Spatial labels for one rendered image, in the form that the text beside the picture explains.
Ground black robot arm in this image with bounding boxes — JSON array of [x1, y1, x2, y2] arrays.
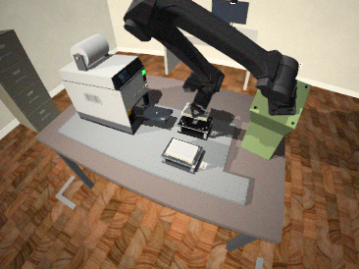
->
[[123, 0, 299, 116]]

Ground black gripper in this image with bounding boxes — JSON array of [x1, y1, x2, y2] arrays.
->
[[190, 92, 212, 118]]

